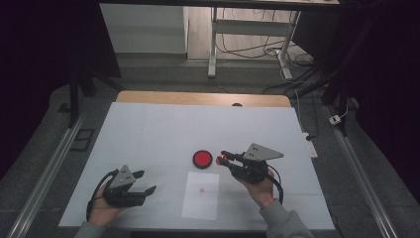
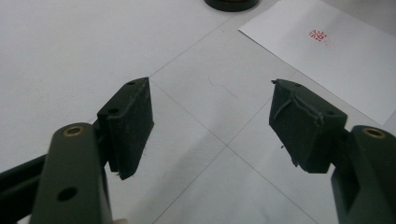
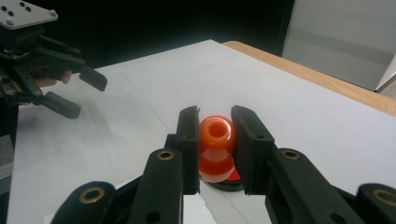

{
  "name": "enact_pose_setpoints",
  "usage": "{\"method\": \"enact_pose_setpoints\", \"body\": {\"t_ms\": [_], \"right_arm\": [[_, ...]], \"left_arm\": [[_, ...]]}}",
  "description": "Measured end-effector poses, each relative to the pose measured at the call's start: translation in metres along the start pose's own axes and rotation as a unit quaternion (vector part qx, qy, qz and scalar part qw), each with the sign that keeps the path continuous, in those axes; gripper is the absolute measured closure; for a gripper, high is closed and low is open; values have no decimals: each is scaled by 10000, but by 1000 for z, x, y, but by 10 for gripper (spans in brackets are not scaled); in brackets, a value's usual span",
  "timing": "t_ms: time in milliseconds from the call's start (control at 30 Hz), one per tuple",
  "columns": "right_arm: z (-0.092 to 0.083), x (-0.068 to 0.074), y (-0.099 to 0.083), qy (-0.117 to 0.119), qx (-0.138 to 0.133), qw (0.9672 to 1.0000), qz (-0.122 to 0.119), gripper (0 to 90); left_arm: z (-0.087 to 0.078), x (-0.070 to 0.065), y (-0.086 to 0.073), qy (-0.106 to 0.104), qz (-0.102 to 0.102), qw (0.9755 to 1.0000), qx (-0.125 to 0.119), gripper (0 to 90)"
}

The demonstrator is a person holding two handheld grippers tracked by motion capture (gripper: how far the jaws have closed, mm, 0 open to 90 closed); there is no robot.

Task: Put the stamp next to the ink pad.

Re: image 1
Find round red ink pad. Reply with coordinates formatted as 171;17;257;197
192;150;214;171

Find dark curtain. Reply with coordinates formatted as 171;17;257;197
0;0;123;181
291;0;420;202

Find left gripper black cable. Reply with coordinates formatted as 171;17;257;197
85;169;120;222

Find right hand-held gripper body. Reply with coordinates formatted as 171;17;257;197
230;142;285;185

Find white metal desk frame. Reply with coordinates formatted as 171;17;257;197
207;7;302;80

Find person's right grey sleeve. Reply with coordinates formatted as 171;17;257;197
259;198;315;238

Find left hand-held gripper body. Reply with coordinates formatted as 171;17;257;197
102;164;147;209

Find person's left hand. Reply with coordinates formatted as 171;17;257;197
88;183;126;229

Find white table cover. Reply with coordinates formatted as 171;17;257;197
58;101;335;231

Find white power strip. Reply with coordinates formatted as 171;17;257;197
302;132;319;159

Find aluminium floor rail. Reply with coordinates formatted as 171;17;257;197
6;110;87;238
325;105;401;238

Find black rectangular floor frame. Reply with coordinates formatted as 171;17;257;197
69;128;96;153

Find white paper sheet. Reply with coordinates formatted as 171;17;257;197
180;171;221;221

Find person's right hand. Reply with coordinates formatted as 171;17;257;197
237;168;282;210

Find black floor cables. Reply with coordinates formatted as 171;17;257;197
216;8;316;95

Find black metal stand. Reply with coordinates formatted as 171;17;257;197
67;65;126;129
296;62;352;137

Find person's left grey sleeve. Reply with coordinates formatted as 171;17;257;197
73;220;107;238

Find person's grey sleeve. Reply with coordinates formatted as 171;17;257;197
259;198;315;238
73;220;107;238

